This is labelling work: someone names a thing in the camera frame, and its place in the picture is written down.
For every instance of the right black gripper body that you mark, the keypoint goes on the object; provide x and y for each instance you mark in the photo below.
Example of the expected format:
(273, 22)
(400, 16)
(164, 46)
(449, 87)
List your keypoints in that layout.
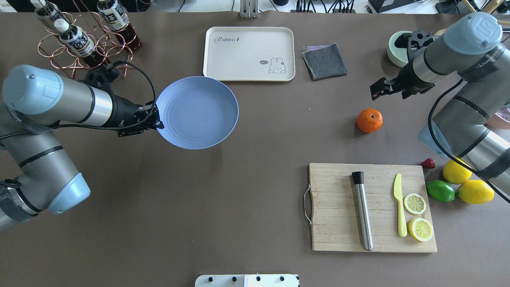
(405, 77)

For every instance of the lemon slice two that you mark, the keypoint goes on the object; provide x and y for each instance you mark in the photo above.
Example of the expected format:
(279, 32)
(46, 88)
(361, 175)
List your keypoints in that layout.
(420, 229)

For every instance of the tea bottle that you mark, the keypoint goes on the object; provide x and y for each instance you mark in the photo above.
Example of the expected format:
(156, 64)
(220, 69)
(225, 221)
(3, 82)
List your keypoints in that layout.
(116, 19)
(48, 13)
(79, 43)

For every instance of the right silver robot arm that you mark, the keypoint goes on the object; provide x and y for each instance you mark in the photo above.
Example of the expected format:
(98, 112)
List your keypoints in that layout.
(472, 48)

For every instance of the steel muddler black tip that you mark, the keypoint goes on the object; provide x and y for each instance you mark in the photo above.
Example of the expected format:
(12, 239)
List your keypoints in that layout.
(358, 180)

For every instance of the red strawberry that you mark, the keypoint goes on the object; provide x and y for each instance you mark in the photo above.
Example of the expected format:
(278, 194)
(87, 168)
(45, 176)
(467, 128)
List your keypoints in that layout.
(429, 163)

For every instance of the tea bottle back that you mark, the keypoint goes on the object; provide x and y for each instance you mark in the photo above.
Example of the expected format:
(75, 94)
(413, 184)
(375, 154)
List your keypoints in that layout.
(48, 13)

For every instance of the cream rabbit tray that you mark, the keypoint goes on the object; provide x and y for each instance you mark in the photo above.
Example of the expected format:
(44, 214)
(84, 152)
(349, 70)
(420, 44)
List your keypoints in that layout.
(249, 54)

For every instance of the tea bottle front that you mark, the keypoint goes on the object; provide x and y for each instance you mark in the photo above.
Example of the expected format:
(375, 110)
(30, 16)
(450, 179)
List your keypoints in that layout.
(79, 43)

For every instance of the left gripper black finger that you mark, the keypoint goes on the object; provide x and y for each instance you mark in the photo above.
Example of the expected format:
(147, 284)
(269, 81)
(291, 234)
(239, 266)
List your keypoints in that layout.
(159, 125)

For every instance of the yellow lemon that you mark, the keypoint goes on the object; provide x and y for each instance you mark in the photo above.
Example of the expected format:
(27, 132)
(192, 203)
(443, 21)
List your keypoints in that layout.
(475, 192)
(455, 173)

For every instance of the mint green bowl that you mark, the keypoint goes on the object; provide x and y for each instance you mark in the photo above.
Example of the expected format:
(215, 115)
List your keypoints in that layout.
(398, 56)

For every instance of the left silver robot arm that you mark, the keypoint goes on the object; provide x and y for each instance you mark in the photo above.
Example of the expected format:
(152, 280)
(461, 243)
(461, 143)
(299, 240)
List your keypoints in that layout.
(36, 102)

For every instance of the blue plate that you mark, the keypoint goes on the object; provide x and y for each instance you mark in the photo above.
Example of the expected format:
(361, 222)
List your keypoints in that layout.
(197, 112)

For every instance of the pink bowl with ice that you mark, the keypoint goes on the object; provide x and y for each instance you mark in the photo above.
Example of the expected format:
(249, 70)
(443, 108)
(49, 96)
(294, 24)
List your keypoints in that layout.
(501, 118)

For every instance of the yellow lemon far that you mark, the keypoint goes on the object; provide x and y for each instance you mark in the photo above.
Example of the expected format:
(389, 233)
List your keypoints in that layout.
(475, 192)

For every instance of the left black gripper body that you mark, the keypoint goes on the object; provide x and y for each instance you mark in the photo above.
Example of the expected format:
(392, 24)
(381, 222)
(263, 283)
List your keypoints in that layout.
(124, 114)

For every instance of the grey folded cloth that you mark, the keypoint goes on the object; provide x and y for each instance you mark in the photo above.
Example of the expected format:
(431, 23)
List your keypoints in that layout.
(324, 61)

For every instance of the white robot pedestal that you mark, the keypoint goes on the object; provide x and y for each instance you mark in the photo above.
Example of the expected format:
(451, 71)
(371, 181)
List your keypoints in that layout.
(248, 280)

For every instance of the green lime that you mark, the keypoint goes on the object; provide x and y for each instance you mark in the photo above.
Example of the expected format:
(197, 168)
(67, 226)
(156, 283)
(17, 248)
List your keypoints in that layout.
(441, 191)

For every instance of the wooden cup tree stand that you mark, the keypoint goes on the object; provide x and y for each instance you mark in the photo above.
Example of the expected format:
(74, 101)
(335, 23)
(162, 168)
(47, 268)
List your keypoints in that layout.
(496, 8)

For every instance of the lemon slice one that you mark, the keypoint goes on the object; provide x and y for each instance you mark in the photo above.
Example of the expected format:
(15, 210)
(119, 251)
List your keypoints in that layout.
(415, 204)

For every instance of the copper wire bottle rack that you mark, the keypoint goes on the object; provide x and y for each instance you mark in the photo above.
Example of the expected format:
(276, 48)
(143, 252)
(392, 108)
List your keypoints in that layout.
(93, 24)

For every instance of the tea bottle middle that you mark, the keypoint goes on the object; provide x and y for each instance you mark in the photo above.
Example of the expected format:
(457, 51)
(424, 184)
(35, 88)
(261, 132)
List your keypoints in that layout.
(116, 19)

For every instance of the yellow plastic knife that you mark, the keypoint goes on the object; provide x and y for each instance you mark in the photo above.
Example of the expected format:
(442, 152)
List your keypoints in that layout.
(397, 193)

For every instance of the yellow lemon near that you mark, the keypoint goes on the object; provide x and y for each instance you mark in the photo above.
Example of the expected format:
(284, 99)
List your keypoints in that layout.
(455, 173)

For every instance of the orange mandarin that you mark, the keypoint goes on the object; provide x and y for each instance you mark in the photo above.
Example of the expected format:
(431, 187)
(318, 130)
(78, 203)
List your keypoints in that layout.
(369, 120)

